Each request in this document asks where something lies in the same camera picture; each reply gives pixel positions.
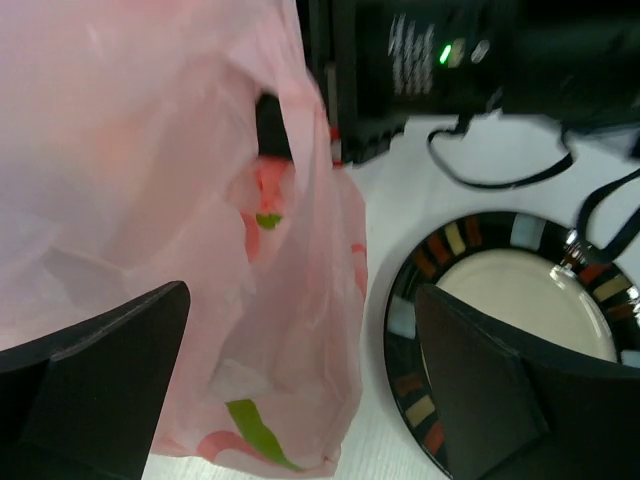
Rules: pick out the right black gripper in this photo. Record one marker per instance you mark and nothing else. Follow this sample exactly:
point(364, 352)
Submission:
point(380, 62)

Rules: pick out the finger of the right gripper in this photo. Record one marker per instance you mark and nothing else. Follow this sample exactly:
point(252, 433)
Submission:
point(271, 133)

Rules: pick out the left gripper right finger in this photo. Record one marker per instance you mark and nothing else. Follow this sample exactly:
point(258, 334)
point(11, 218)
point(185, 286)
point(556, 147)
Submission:
point(515, 406)

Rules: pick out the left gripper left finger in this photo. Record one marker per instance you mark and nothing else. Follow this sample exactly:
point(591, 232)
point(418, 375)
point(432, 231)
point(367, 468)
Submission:
point(84, 402)

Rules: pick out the pink plastic bag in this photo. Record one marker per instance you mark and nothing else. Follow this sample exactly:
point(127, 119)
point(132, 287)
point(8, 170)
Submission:
point(129, 160)

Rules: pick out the black rimmed ceramic plate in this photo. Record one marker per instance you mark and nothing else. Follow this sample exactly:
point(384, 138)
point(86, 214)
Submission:
point(522, 269)

